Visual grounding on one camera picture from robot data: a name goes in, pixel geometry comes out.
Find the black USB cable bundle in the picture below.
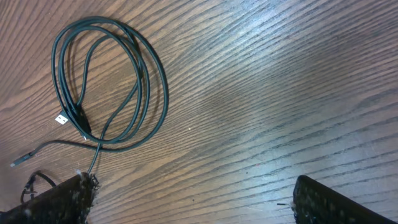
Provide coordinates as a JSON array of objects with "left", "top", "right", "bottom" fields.
[{"left": 9, "top": 16, "right": 170, "bottom": 175}]

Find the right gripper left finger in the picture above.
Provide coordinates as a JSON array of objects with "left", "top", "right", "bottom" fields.
[{"left": 1, "top": 172, "right": 99, "bottom": 224}]

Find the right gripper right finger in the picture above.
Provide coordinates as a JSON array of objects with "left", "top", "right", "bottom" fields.
[{"left": 292, "top": 175, "right": 396, "bottom": 224}]

